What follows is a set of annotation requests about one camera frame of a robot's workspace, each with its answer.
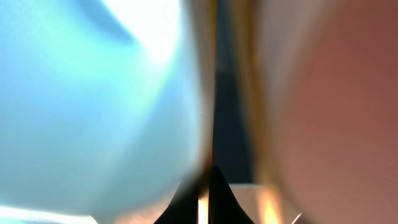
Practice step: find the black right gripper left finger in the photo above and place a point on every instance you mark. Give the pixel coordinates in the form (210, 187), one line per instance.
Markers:
(183, 208)

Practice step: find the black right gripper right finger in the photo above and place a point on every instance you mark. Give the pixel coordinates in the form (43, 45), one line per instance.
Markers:
(224, 208)

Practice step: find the wooden chopstick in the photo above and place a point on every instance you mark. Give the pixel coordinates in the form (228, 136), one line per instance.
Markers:
(205, 21)
(243, 14)

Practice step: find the dark blue plate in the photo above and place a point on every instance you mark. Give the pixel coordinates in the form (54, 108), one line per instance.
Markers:
(231, 152)

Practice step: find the light blue cup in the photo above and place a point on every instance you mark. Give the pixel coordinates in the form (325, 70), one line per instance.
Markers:
(100, 107)

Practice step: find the pink cup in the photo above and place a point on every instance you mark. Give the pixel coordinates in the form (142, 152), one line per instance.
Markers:
(330, 73)

